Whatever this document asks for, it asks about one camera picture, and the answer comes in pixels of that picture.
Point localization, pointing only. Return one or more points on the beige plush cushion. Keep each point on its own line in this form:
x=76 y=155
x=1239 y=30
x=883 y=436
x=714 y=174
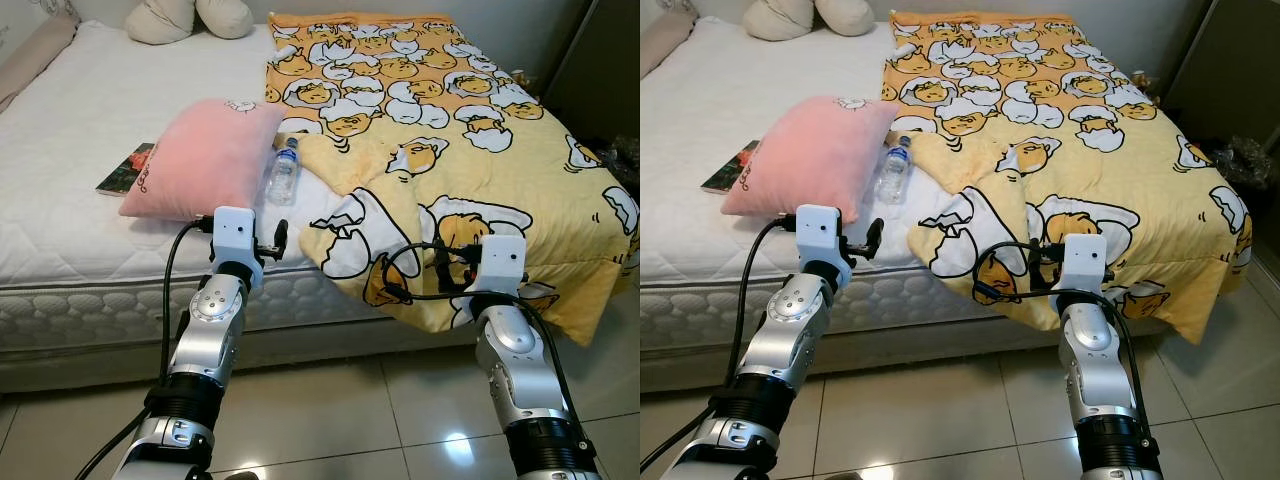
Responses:
x=845 y=15
x=160 y=22
x=225 y=17
x=778 y=20

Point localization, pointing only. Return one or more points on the dark book with red cover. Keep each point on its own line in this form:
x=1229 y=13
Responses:
x=728 y=172
x=125 y=175

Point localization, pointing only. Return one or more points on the dark wardrobe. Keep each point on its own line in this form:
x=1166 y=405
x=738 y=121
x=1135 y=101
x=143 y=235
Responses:
x=600 y=60
x=1230 y=60

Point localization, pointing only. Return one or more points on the white quilted mattress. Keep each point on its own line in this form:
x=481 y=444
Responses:
x=100 y=110
x=760 y=90

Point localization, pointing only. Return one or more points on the dark clutter pile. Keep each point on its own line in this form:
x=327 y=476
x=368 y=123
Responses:
x=1245 y=160
x=625 y=160

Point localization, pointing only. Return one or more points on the yellow egg print blanket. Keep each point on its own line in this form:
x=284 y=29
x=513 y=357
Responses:
x=1090 y=170
x=480 y=170

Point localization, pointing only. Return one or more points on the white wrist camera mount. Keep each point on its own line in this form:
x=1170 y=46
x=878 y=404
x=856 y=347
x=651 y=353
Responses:
x=1085 y=260
x=820 y=232
x=235 y=235
x=503 y=262

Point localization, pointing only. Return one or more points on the pink plush pillow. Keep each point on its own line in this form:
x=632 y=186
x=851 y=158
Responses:
x=800 y=160
x=200 y=160

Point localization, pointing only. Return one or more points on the beige bed base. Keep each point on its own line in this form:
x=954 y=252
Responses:
x=700 y=368
x=100 y=368

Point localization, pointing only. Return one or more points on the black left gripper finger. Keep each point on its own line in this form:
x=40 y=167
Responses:
x=875 y=233
x=282 y=235

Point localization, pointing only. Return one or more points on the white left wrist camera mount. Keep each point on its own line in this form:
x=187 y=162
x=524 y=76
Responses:
x=235 y=235
x=820 y=232

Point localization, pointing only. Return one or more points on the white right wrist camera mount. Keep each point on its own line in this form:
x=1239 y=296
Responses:
x=503 y=262
x=1085 y=260

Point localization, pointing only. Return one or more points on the clear plastic water bottle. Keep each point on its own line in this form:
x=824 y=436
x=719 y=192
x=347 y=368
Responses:
x=283 y=180
x=893 y=178

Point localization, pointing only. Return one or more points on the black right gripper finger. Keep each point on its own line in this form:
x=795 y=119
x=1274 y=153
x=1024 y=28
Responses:
x=446 y=262
x=1031 y=260

